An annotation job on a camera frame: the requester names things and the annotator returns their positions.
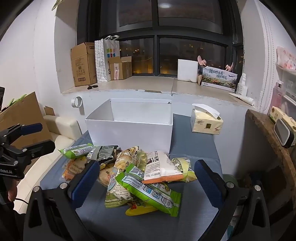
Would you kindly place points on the white plastic bottle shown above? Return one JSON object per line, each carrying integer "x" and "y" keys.
{"x": 242, "y": 84}

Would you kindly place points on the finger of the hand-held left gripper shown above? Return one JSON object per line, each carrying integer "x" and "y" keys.
{"x": 40, "y": 146}
{"x": 31, "y": 128}

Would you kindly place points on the yellow tissue pack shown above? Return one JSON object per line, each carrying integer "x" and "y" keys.
{"x": 205, "y": 124}

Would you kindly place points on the person's left hand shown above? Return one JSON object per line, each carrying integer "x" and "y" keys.
{"x": 12, "y": 192}

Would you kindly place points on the dark window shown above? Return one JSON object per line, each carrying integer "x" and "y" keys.
{"x": 161, "y": 30}

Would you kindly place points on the white foam box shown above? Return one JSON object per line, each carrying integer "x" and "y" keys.
{"x": 186, "y": 70}

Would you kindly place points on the printed landscape carton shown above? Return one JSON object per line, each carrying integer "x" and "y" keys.
{"x": 219, "y": 78}

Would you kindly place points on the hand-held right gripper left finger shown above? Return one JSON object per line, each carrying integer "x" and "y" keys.
{"x": 85, "y": 184}

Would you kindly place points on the white orange-striped snack packet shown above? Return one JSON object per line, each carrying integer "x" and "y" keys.
{"x": 161, "y": 169}

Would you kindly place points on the clear storage rack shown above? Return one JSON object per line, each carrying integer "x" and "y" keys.
{"x": 286, "y": 90}

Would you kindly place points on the black snack packet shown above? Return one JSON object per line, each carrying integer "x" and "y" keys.
{"x": 105, "y": 153}

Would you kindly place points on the white tape roll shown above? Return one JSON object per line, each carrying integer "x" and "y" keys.
{"x": 76, "y": 102}

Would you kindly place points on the polka-dot paper bag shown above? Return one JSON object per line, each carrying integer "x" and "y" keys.
{"x": 100, "y": 62}

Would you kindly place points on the cream sofa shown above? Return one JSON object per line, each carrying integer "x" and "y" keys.
{"x": 59, "y": 136}

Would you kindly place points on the large cardboard box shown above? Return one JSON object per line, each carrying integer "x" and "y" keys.
{"x": 82, "y": 66}

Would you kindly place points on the small cardboard piece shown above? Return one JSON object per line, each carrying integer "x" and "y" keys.
{"x": 48, "y": 110}

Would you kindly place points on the green purple snack packet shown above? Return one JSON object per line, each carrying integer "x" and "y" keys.
{"x": 76, "y": 150}

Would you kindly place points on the open cardboard box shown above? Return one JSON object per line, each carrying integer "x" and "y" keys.
{"x": 120, "y": 69}

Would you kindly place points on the beige snack packet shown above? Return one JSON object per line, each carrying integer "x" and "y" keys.
{"x": 106, "y": 173}

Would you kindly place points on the blue grey table cover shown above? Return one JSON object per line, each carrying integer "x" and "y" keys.
{"x": 196, "y": 143}

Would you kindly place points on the white grey device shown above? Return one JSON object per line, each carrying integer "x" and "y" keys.
{"x": 284, "y": 134}

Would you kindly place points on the round wooden side table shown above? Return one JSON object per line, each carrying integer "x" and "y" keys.
{"x": 270, "y": 136}

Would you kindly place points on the white tube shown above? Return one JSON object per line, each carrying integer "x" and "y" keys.
{"x": 242, "y": 98}

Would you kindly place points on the black sunglasses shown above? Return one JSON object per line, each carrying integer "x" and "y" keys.
{"x": 92, "y": 87}

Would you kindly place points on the white bag with coloured squares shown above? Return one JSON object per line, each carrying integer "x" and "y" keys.
{"x": 112, "y": 52}

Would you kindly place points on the large green snack packet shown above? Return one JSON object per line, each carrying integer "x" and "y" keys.
{"x": 148, "y": 191}

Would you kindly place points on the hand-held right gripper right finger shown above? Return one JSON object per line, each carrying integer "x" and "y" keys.
{"x": 208, "y": 184}

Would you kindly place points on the pink handheld fan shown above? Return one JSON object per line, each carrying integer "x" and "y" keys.
{"x": 202, "y": 61}
{"x": 230, "y": 67}

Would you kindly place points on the pale green snack packet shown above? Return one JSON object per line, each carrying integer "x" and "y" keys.
{"x": 186, "y": 168}

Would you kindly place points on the round cracker packet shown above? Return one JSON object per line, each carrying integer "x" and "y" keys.
{"x": 72, "y": 170}

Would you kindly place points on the brown paper bag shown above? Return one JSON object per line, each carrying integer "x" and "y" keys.
{"x": 199, "y": 80}

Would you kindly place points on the pink floral box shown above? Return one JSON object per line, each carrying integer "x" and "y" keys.
{"x": 286, "y": 58}

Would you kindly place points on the flat cardboard sheet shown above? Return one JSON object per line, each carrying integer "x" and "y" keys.
{"x": 22, "y": 120}

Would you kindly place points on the yellow green cartoon snack packet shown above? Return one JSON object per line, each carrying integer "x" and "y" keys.
{"x": 127, "y": 160}

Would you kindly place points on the yellow tissue box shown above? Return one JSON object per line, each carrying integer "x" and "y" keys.
{"x": 281, "y": 115}

